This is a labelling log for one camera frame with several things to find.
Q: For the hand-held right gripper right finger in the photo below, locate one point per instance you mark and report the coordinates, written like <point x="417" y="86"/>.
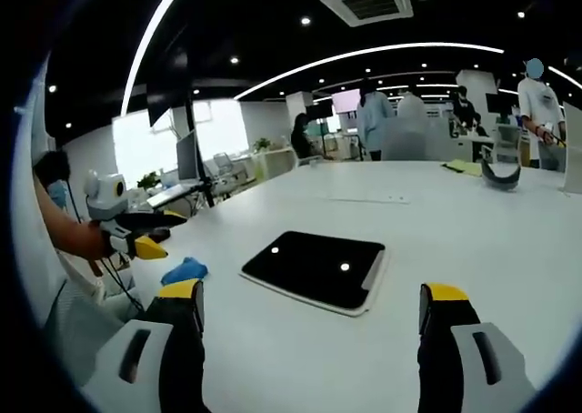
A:
<point x="459" y="354"/>

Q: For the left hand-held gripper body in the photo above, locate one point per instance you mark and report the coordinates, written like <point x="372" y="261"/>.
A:
<point x="105" y="198"/>

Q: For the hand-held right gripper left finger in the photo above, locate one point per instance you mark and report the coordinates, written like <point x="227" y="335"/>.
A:
<point x="175" y="349"/>

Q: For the blue cleaning cloth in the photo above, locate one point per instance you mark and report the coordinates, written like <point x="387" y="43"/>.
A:
<point x="184" y="271"/>

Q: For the yellow cloth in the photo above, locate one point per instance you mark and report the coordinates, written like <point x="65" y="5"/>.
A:
<point x="461" y="167"/>

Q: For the green potted plant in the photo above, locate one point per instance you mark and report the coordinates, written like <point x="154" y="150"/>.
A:
<point x="149" y="181"/>
<point x="261" y="144"/>

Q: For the computer monitor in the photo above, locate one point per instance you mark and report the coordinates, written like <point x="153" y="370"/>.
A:
<point x="186" y="158"/>

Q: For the black curved headset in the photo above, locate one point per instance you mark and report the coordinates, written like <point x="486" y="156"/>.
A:
<point x="500" y="176"/>

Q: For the white board panel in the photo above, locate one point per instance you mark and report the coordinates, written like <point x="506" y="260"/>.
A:
<point x="572" y="149"/>

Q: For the ceiling air conditioner vent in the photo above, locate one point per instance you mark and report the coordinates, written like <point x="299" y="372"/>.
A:
<point x="367" y="2"/>

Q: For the pink wall screen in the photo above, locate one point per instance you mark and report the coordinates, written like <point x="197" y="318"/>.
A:
<point x="345" y="101"/>

